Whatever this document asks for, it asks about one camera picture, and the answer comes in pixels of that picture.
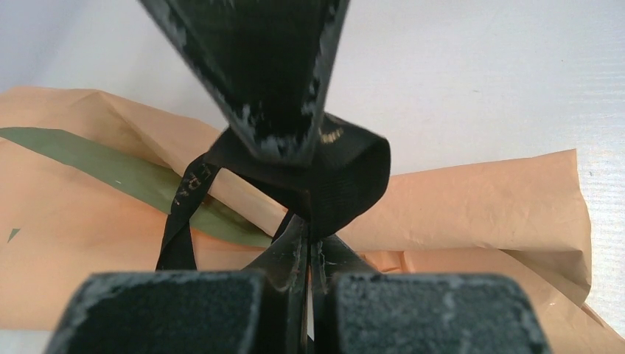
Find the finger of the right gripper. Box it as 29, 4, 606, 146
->
142, 0, 349, 167

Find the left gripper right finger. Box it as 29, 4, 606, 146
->
310, 236, 551, 353

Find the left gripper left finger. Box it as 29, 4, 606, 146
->
46, 217, 308, 353

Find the black ribbon with gold text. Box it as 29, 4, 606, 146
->
156, 114, 391, 271

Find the two-sided peach green wrapping paper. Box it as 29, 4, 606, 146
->
1, 87, 624, 353

